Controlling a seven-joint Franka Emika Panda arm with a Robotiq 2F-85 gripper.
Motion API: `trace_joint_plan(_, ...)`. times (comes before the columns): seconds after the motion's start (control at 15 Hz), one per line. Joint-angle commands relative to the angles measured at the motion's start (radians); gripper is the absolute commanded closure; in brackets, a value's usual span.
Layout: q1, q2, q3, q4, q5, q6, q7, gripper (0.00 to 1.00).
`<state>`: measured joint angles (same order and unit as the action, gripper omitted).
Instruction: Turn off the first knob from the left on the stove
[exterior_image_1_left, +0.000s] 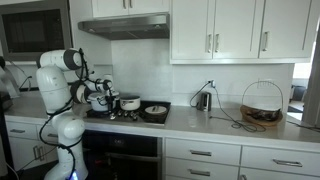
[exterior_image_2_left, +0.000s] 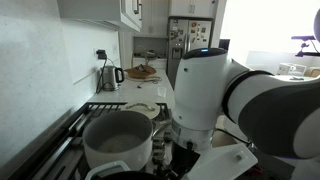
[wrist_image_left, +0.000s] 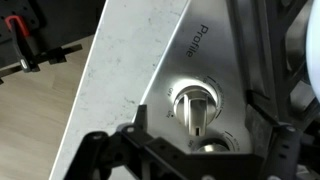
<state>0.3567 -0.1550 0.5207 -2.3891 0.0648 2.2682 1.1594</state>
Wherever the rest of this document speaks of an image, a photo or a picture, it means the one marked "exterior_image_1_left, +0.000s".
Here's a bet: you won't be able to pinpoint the stainless steel refrigerator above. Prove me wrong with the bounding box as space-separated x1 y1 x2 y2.
301 19 320 128

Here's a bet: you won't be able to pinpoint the black appliance cable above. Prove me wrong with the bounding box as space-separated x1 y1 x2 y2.
6 59 34 93

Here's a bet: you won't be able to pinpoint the black built-in microwave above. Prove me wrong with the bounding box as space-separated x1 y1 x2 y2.
0 0 73 63

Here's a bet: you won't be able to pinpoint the black kettle power cable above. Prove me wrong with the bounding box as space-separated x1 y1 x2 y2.
188 81 212 109

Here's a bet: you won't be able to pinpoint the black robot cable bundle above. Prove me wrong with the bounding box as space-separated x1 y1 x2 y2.
38 48 116 180

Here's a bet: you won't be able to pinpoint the white saucepan with long handle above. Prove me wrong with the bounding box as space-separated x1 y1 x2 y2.
119 95 142 112

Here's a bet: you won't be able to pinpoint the black gas cooktop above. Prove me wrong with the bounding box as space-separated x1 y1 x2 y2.
83 99 172 127

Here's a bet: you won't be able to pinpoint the thin black cable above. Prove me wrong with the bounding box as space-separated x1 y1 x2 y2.
285 120 320 132

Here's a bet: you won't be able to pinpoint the stainless steel electric kettle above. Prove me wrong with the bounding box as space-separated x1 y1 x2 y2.
196 91 213 113

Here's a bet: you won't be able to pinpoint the black countertop appliance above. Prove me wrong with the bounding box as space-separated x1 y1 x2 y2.
0 56 20 112

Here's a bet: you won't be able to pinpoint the dark items in basket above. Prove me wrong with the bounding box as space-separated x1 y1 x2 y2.
248 107 282 122

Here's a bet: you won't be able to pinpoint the coiled black cable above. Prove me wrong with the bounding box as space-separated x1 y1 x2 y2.
208 85 268 134

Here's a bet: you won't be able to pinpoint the white base cabinet door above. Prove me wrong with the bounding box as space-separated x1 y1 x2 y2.
7 135 60 172

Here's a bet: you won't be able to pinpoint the white pot with loop handles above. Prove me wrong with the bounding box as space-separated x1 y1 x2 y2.
87 92 120 113

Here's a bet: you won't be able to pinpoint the wooden basket with wire handle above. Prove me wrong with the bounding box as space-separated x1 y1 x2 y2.
239 79 285 128

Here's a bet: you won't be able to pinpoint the white upper wall cabinet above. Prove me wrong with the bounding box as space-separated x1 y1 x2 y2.
169 0 320 66

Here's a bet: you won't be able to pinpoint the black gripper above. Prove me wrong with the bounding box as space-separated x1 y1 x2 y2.
104 89 117 112

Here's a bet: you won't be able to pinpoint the white cabinet above hood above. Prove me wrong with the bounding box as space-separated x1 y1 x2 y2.
91 0 171 19

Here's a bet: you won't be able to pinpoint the black built-in oven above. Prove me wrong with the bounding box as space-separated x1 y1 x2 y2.
81 129 164 180

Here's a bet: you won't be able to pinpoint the white pan lid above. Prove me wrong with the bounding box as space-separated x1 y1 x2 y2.
144 105 168 116

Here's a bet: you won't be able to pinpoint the stainless steel range hood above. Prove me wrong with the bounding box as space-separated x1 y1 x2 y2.
77 12 171 41

